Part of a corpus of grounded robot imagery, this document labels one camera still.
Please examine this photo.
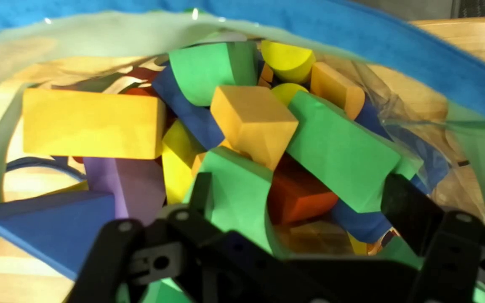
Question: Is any small yellow round foam block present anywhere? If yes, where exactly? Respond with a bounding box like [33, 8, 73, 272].
[271, 82, 309, 107]

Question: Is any long green foam block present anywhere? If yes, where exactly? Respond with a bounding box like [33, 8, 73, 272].
[286, 90, 423, 213]

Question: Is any yellow curved foam block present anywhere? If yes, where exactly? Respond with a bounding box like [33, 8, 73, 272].
[161, 120, 206, 205]

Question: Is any blue foam triangle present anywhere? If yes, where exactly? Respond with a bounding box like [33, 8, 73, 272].
[0, 190, 117, 281]

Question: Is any purple foam block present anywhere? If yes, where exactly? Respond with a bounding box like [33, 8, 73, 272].
[83, 157, 167, 226]

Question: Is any green curved foam block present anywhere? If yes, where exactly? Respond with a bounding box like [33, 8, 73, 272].
[183, 146, 287, 258]

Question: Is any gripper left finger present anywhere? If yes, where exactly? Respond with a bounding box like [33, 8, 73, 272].
[66, 172, 277, 303]

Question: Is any green half-round foam block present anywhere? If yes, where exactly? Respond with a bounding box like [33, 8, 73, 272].
[168, 41, 260, 107]

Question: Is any blue curved foam block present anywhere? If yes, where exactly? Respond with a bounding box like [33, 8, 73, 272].
[152, 63, 226, 150]

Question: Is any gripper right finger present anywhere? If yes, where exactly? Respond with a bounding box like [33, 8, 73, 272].
[381, 173, 485, 303]

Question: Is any yellow foam cylinder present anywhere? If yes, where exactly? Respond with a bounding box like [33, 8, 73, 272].
[260, 40, 316, 84]

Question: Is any long yellow foam block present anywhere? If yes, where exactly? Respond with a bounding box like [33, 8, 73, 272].
[22, 87, 167, 160]

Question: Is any orange half-round foam block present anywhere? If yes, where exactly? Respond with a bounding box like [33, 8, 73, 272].
[309, 62, 366, 121]

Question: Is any clear toy bag blue trim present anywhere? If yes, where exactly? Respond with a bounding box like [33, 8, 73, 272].
[0, 0, 485, 303]

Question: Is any orange foam cube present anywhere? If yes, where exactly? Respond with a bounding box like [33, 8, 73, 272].
[210, 85, 299, 171]

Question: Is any red foam block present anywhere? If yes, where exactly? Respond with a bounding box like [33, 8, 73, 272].
[267, 153, 339, 226]

